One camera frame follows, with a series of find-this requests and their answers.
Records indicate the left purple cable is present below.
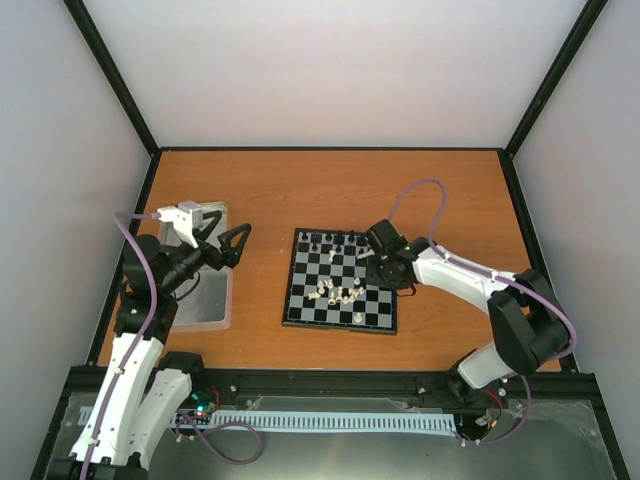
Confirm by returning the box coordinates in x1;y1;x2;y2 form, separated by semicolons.
79;211;164;480

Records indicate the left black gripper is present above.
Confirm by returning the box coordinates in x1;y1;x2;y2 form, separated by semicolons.
161;210;253;293

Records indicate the white chess knight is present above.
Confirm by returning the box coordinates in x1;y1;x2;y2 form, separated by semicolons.
349;287;364;302

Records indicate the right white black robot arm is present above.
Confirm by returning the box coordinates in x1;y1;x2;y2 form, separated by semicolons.
365;220;577;405

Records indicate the black magnetic chess board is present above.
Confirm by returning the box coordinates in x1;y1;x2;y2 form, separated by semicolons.
282;228;397;335

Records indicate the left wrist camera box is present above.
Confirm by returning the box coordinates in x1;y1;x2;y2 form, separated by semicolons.
156;201;204;249

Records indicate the black aluminium frame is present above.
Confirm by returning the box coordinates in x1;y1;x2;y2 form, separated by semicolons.
31;1;629;479

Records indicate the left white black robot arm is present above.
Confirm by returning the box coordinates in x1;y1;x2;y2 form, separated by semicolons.
46;201;252;479

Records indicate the silver metal tin lid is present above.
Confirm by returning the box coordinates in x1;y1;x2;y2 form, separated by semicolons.
159;202;228;248

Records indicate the small electronics board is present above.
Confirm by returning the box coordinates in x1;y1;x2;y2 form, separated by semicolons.
189;387;221;418

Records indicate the light blue cable duct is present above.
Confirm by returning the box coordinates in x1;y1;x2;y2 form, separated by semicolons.
79;407;457;435

